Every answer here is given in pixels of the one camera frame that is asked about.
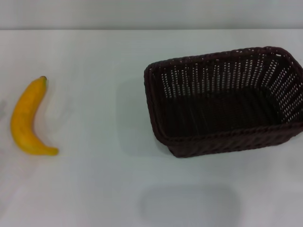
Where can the dark brown woven basket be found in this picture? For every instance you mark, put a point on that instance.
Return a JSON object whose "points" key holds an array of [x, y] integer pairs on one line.
{"points": [[220, 118]]}

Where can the yellow banana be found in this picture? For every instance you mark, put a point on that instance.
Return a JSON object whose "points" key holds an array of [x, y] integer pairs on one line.
{"points": [[22, 123]]}

